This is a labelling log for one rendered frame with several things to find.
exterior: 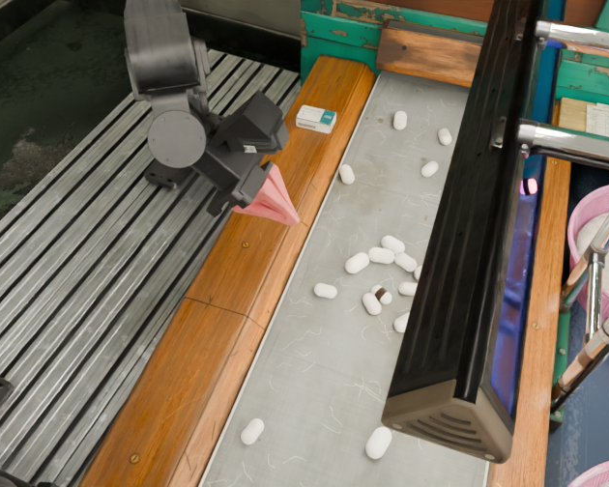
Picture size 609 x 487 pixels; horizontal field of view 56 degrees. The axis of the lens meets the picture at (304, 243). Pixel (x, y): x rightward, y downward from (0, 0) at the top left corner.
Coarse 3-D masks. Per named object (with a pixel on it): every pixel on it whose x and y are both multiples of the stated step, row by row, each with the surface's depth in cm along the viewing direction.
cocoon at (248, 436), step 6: (252, 420) 66; (258, 420) 66; (246, 426) 66; (252, 426) 66; (258, 426) 66; (246, 432) 65; (252, 432) 65; (258, 432) 66; (246, 438) 65; (252, 438) 65
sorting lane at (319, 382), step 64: (384, 128) 100; (448, 128) 100; (384, 192) 91; (320, 256) 83; (320, 320) 76; (384, 320) 76; (256, 384) 71; (320, 384) 71; (384, 384) 71; (256, 448) 66; (320, 448) 66; (448, 448) 66
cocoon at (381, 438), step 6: (378, 432) 65; (384, 432) 65; (390, 432) 65; (372, 438) 65; (378, 438) 65; (384, 438) 65; (390, 438) 65; (366, 444) 65; (372, 444) 64; (378, 444) 64; (384, 444) 64; (366, 450) 65; (372, 450) 64; (378, 450) 64; (384, 450) 64; (372, 456) 64; (378, 456) 64
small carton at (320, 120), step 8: (304, 112) 96; (312, 112) 96; (320, 112) 96; (328, 112) 96; (296, 120) 96; (304, 120) 95; (312, 120) 95; (320, 120) 95; (328, 120) 95; (304, 128) 96; (312, 128) 96; (320, 128) 95; (328, 128) 94
